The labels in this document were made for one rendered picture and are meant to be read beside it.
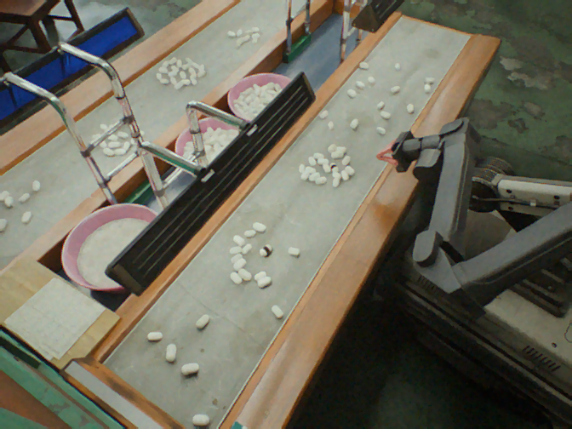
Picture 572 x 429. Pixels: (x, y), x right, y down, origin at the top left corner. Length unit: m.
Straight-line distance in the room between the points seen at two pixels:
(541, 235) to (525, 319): 0.81
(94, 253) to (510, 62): 2.92
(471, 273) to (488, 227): 0.93
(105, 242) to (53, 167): 0.36
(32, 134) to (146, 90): 0.40
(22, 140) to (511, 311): 1.62
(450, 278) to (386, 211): 0.51
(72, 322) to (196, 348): 0.29
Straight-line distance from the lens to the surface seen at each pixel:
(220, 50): 1.84
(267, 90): 1.60
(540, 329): 1.52
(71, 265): 1.23
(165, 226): 0.77
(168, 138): 1.43
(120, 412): 0.91
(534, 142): 2.84
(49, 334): 1.12
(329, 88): 1.58
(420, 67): 1.79
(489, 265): 0.73
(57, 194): 1.42
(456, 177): 0.93
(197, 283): 1.11
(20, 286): 1.22
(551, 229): 0.73
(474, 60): 1.85
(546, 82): 3.34
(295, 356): 0.99
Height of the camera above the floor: 1.70
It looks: 53 degrees down
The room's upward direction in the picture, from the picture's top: straight up
